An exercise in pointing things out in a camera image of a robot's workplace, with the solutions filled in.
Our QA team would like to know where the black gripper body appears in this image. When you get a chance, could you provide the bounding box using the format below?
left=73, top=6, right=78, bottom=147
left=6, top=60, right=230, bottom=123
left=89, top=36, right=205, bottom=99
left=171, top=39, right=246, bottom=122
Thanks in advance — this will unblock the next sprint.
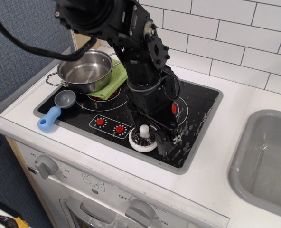
left=127, top=82, right=180, bottom=133

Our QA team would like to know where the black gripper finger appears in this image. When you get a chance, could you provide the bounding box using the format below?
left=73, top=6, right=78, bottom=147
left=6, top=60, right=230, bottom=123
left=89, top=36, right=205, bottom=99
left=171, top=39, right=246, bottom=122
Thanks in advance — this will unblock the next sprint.
left=156, top=129, right=180, bottom=154

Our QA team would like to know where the white and black toy sushi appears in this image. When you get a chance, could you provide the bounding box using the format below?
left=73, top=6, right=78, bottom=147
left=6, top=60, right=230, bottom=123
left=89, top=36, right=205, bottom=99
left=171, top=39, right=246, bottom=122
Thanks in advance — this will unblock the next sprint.
left=128, top=124, right=157, bottom=153

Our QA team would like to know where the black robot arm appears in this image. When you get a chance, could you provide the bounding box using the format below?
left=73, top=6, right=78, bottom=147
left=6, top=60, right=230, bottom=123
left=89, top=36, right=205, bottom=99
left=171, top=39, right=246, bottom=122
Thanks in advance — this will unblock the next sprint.
left=56, top=0, right=181, bottom=155

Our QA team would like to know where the black toy stove top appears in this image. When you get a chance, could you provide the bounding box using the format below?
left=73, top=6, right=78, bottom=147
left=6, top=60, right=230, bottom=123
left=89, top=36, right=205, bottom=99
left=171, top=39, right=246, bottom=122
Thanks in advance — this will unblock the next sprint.
left=33, top=66, right=224, bottom=175

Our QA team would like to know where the green cloth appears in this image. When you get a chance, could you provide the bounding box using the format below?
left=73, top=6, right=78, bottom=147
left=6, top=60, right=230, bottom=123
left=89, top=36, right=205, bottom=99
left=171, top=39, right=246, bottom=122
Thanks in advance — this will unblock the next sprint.
left=61, top=58, right=128, bottom=101

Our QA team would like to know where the stainless steel pot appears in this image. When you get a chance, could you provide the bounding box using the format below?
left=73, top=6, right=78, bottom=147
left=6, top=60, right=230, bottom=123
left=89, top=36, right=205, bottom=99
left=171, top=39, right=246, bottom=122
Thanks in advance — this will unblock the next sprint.
left=46, top=50, right=117, bottom=94

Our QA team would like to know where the right grey oven knob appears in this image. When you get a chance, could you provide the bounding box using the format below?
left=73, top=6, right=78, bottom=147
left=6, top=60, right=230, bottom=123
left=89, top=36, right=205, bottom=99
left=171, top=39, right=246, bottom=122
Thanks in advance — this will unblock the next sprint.
left=125, top=199, right=156, bottom=228

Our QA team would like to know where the grey oven knob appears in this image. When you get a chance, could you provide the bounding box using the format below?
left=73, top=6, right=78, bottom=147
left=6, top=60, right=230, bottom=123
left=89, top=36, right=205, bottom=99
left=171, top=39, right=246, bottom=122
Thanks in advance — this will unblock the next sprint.
left=125, top=199, right=156, bottom=228
left=35, top=155, right=58, bottom=179

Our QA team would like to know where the grey sink basin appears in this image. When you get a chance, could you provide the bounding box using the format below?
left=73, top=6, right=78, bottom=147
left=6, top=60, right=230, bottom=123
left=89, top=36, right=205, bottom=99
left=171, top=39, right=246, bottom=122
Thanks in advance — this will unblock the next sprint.
left=228, top=110, right=281, bottom=216

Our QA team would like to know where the white toy oven front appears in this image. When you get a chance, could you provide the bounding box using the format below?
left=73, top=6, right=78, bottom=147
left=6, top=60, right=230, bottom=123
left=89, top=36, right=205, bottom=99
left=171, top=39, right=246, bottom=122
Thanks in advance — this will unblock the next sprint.
left=17, top=143, right=229, bottom=228

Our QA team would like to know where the left grey oven knob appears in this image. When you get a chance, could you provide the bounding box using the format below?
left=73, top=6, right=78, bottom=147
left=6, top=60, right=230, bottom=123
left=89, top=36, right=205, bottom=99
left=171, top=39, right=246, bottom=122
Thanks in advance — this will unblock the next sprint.
left=35, top=155, right=58, bottom=179

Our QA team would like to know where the grey scoop with blue handle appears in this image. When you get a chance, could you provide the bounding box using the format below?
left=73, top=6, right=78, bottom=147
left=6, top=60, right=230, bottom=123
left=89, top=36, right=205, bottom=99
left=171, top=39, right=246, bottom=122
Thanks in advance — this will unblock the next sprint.
left=37, top=90, right=76, bottom=132

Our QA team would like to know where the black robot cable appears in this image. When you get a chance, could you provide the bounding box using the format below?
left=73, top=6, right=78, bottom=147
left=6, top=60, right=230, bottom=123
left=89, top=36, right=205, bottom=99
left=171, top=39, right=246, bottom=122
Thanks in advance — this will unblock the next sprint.
left=0, top=3, right=98, bottom=62

